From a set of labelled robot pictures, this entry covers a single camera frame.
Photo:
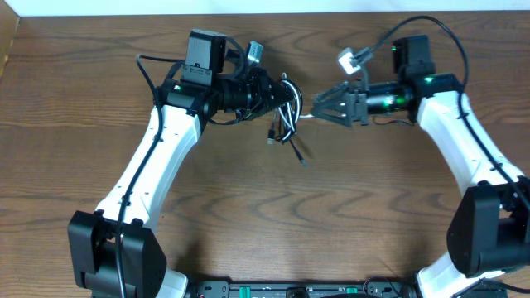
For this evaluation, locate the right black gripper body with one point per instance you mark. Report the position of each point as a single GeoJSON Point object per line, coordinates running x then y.
{"type": "Point", "coordinates": [359, 109]}

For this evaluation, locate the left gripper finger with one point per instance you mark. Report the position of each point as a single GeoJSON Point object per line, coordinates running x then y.
{"type": "Point", "coordinates": [276, 101]}
{"type": "Point", "coordinates": [278, 90]}

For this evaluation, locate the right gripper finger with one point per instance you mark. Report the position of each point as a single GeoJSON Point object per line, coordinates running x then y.
{"type": "Point", "coordinates": [336, 115]}
{"type": "Point", "coordinates": [334, 97]}

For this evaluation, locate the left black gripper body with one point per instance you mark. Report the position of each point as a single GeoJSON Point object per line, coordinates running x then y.
{"type": "Point", "coordinates": [256, 96]}

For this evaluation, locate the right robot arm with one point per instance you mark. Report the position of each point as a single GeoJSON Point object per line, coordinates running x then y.
{"type": "Point", "coordinates": [489, 234]}

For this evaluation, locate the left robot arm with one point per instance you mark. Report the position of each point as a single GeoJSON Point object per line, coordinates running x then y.
{"type": "Point", "coordinates": [114, 249]}

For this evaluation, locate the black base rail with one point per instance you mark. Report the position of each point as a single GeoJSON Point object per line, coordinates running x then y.
{"type": "Point", "coordinates": [373, 287]}

